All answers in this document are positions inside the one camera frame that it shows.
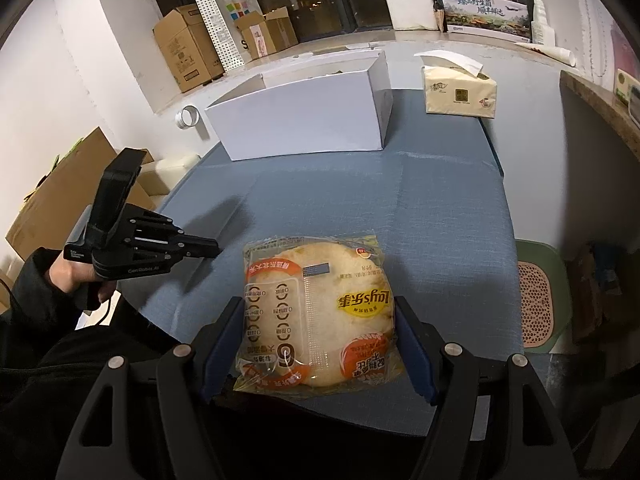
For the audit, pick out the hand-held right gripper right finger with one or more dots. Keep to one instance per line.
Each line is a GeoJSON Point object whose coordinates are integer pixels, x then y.
{"type": "Point", "coordinates": [413, 350]}

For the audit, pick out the large closed cardboard box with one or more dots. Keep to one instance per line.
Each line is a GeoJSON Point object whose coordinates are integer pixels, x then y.
{"type": "Point", "coordinates": [187, 50]}

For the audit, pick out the person's left hand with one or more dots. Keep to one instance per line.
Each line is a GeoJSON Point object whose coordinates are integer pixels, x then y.
{"type": "Point", "coordinates": [80, 275]}

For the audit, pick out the blue table cloth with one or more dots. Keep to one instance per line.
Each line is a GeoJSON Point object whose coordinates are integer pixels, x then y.
{"type": "Point", "coordinates": [410, 220]}

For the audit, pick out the small open cardboard box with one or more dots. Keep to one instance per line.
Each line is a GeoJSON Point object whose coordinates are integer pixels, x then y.
{"type": "Point", "coordinates": [267, 32]}

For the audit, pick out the tape roll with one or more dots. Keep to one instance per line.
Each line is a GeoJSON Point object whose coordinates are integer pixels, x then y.
{"type": "Point", "coordinates": [187, 117]}

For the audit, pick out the flat brown cardboard box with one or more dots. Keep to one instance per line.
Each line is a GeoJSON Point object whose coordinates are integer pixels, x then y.
{"type": "Point", "coordinates": [65, 195]}

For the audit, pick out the white box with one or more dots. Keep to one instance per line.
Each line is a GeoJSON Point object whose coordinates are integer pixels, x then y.
{"type": "Point", "coordinates": [300, 120]}

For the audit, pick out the landscape printed box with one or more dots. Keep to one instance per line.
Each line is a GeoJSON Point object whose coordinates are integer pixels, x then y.
{"type": "Point", "coordinates": [487, 15]}

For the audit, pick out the person's dark clothing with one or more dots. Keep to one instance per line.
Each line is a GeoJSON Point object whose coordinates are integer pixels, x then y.
{"type": "Point", "coordinates": [60, 385]}

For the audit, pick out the yellow tissue pack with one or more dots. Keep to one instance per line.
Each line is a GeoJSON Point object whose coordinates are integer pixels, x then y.
{"type": "Point", "coordinates": [457, 92]}

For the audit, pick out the clear round cracker packet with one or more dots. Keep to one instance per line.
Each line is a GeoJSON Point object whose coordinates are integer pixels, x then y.
{"type": "Point", "coordinates": [315, 315]}

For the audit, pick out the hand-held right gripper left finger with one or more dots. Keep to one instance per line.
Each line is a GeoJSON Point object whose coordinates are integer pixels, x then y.
{"type": "Point", "coordinates": [223, 350]}

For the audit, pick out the white perforated shopping bag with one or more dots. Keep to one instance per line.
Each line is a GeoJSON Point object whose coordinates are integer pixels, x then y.
{"type": "Point", "coordinates": [230, 25]}

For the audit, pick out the green stool with pink top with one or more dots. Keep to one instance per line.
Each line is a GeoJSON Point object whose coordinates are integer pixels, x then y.
{"type": "Point", "coordinates": [542, 300]}

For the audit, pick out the person's left forearm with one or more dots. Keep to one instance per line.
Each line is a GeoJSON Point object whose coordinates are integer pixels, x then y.
{"type": "Point", "coordinates": [40, 285]}

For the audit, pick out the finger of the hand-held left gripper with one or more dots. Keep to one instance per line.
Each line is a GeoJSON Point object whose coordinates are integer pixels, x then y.
{"type": "Point", "coordinates": [200, 247]}

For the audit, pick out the stack of white cups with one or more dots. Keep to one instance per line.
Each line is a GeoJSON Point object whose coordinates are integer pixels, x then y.
{"type": "Point", "coordinates": [542, 20]}

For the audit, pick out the white foam block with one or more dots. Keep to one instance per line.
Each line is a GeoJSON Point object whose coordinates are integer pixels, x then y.
{"type": "Point", "coordinates": [407, 7]}

